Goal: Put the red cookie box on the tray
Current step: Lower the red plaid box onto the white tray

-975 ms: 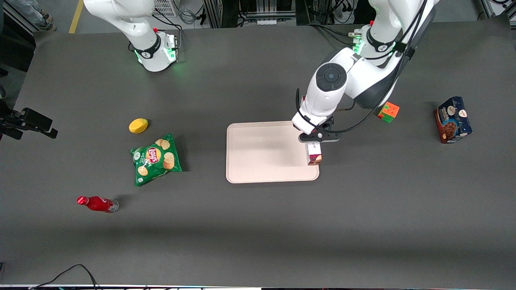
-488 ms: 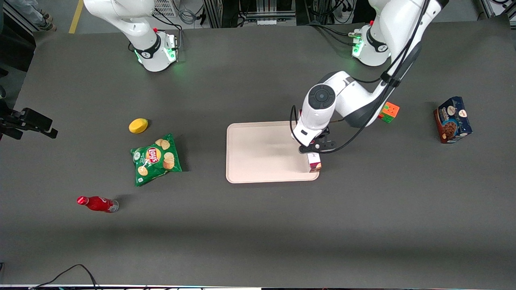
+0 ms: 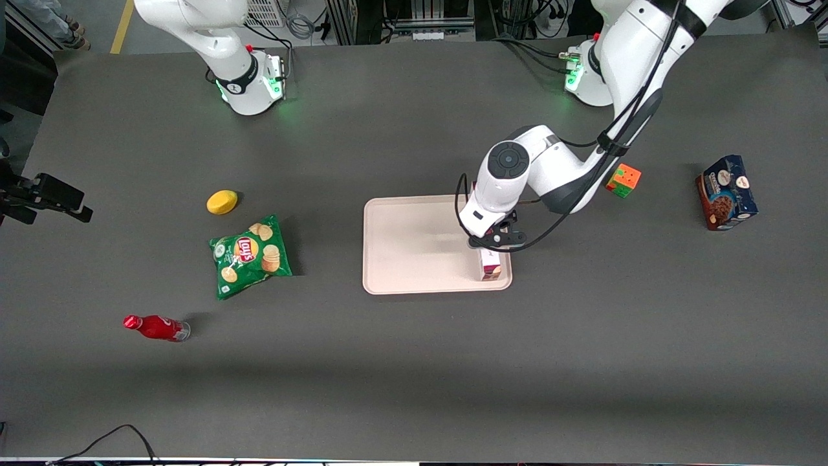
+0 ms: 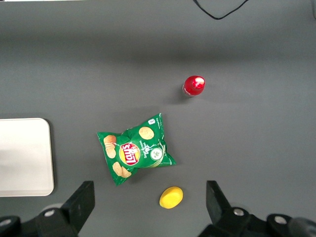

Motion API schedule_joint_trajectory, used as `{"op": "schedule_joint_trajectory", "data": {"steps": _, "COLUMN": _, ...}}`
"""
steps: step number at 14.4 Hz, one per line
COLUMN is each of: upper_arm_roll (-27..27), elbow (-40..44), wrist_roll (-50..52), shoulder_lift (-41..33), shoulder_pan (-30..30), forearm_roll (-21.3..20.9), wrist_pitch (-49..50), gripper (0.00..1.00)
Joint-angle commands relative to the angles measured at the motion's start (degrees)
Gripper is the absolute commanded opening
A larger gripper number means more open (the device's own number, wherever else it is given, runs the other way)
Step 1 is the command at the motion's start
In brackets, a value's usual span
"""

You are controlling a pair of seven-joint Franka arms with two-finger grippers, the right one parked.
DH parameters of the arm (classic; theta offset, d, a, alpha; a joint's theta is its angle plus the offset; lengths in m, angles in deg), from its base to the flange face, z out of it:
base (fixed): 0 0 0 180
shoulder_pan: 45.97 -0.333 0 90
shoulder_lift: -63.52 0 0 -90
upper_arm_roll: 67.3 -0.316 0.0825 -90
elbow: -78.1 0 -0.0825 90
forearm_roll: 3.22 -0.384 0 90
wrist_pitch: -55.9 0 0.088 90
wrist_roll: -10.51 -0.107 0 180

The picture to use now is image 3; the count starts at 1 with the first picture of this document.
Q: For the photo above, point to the red cookie box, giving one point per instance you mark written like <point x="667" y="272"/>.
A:
<point x="490" y="266"/>

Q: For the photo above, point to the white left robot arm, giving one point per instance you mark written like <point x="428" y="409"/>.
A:
<point x="637" y="52"/>

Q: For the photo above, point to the pale pink plastic tray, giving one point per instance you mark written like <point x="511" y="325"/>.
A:
<point x="414" y="246"/>

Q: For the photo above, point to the blue chocolate cookie box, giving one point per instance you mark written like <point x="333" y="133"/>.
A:
<point x="728" y="194"/>

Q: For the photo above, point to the orange green puzzle cube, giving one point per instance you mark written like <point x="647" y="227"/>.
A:
<point x="626" y="182"/>

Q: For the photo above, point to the person legs with shoes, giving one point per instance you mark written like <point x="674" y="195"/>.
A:
<point x="74" y="39"/>

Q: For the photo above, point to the yellow lemon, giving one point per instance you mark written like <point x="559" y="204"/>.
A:
<point x="222" y="202"/>

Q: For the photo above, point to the red soda bottle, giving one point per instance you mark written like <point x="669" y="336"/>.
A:
<point x="158" y="327"/>

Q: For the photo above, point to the small white power strip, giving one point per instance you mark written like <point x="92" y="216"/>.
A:
<point x="428" y="35"/>

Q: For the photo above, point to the green Lays chips bag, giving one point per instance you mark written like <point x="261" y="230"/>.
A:
<point x="249" y="257"/>

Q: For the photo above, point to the dark metal equipment rack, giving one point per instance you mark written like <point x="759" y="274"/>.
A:
<point x="362" y="19"/>

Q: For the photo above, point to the white perforated basket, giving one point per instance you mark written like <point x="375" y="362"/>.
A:
<point x="265" y="13"/>

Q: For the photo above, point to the black aluminium rail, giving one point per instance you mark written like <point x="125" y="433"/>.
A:
<point x="26" y="32"/>

